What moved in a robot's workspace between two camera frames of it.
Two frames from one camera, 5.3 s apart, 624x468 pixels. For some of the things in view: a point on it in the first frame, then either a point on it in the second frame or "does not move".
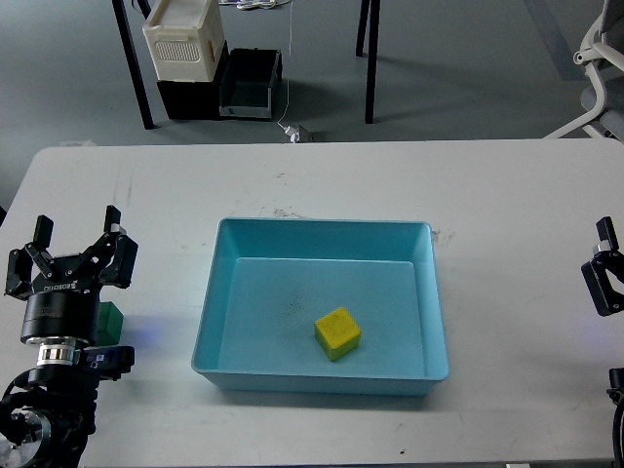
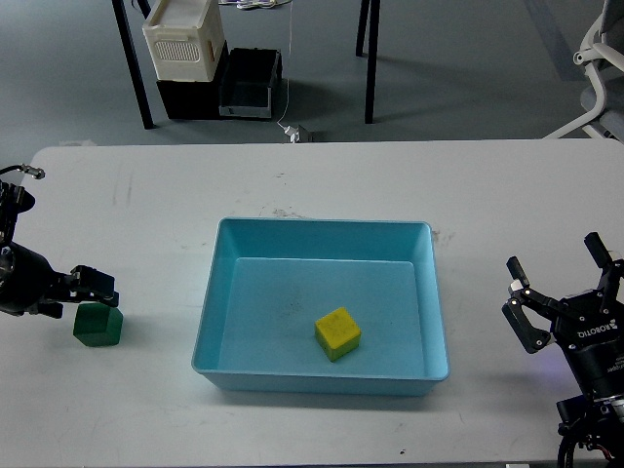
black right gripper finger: x=606 y=256 to x=590 y=326
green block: x=110 y=324 does not move
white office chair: x=602 y=54 does not move
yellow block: x=336 y=333 does not move
